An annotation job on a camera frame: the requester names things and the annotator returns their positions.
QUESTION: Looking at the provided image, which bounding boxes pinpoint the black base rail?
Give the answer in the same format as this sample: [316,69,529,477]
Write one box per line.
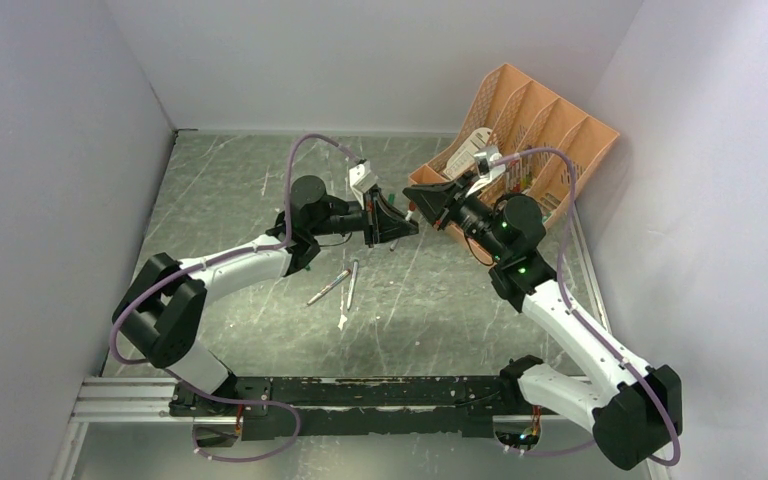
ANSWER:
[168,375,537,441]

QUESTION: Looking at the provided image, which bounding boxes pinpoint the white pen red tip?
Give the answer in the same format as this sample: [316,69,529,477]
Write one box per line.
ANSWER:
[306,268,352,306]

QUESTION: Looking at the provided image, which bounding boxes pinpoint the white pen grey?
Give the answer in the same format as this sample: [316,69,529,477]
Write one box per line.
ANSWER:
[346,258,360,311]

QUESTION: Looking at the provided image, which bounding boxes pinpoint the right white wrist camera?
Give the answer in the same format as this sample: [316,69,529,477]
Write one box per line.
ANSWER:
[467,145,506,196]

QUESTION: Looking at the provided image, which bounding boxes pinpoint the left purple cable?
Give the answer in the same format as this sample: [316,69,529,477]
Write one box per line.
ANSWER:
[107,133,363,464]

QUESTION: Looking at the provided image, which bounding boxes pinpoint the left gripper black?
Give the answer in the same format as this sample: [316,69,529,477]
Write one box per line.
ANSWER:
[310,184,418,249]

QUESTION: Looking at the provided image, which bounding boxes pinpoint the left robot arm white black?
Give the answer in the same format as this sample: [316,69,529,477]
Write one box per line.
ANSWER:
[114,175,419,416]

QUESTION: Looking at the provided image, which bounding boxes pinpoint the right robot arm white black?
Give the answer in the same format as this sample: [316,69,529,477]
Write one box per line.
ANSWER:
[403,181,683,470]

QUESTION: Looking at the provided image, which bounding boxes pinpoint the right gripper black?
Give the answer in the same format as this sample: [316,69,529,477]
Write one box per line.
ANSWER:
[407,171,509,262]

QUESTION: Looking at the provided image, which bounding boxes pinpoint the orange plastic file organizer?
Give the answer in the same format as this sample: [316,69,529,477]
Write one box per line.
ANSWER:
[409,64,620,228]

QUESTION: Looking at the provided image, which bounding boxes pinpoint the aluminium frame rail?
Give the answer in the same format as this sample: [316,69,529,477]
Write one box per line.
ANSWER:
[49,377,176,479]

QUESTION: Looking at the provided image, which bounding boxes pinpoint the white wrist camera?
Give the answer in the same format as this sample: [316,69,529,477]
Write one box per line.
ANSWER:
[348,161,378,204]
[467,145,506,196]

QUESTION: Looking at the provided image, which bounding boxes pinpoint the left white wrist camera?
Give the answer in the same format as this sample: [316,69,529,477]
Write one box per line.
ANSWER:
[348,161,378,204]

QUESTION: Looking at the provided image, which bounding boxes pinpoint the white pen brown end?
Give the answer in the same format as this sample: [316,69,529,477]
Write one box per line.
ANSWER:
[389,203,416,252]

